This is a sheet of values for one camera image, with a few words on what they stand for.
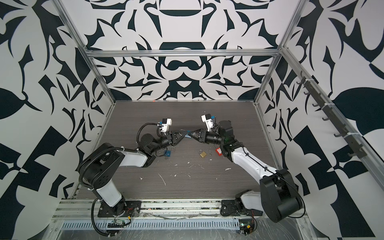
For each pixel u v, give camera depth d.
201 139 0.69
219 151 0.92
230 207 0.74
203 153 0.94
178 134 0.77
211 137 0.70
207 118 0.74
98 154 0.48
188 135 0.76
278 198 0.41
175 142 0.73
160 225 0.87
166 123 0.77
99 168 0.48
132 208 0.74
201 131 0.71
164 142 0.73
